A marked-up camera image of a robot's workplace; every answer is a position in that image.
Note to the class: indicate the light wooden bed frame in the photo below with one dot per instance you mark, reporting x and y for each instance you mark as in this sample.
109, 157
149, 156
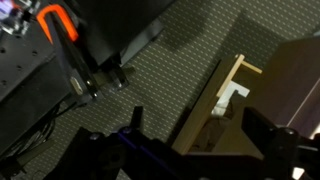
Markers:
293, 76

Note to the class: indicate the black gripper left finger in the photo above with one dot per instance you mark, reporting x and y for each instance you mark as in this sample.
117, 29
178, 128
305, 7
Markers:
110, 156

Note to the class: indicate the light wooden drawer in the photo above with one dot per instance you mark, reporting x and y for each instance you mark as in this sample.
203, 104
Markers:
198, 118

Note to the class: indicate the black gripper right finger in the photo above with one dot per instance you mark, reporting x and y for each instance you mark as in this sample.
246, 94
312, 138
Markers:
283, 150

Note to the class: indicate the black robot cart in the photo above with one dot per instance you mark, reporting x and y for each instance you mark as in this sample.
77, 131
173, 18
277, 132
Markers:
23, 66

